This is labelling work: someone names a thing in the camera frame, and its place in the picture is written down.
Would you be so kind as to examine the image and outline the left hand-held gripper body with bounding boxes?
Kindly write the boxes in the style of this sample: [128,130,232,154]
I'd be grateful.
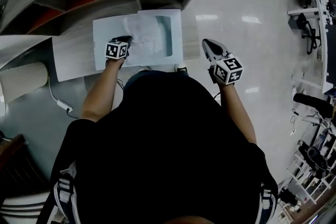
[105,38,131,60]

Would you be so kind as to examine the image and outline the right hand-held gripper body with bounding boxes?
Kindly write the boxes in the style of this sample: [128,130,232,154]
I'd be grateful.
[208,54,244,85]

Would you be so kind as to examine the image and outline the white rectangular sink basin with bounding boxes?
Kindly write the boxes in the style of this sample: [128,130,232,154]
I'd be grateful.
[92,9,184,71]

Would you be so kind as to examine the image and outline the person's left forearm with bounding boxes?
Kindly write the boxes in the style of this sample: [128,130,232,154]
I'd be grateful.
[80,57,124,123]

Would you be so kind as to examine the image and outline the person's right forearm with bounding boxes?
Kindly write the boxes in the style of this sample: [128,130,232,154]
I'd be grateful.
[219,82,257,145]

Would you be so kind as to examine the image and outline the grey wooden desk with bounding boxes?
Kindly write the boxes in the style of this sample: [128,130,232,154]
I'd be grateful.
[51,7,202,82]

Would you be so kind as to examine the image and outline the grey computer box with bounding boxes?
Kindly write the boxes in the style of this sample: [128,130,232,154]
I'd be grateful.
[288,13,307,29]

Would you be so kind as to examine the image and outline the black office chair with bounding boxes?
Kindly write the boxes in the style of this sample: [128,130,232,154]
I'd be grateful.
[301,13,323,56]

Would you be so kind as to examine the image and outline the long white desk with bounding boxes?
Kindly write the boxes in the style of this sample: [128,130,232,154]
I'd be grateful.
[287,0,336,94]

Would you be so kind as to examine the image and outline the person's black shirt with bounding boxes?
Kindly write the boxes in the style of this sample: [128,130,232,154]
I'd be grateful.
[51,72,279,224]

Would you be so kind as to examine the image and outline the dark brown wooden cabinet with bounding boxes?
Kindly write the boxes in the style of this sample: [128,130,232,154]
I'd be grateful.
[0,133,51,199]

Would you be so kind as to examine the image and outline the white ribbed seat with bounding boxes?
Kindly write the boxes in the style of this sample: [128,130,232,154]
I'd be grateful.
[0,192,55,224]

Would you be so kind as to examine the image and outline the white power cable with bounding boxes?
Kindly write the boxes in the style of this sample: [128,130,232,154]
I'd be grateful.
[48,77,59,102]

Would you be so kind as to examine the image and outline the person's right black white strap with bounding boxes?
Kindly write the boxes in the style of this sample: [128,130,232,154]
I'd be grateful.
[257,183,278,224]

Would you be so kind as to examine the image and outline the person's black white strap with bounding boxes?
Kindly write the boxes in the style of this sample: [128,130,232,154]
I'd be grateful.
[257,183,278,224]
[54,162,81,224]

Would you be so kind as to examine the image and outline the person's left black white strap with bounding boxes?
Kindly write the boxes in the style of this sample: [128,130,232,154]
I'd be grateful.
[54,162,81,224]

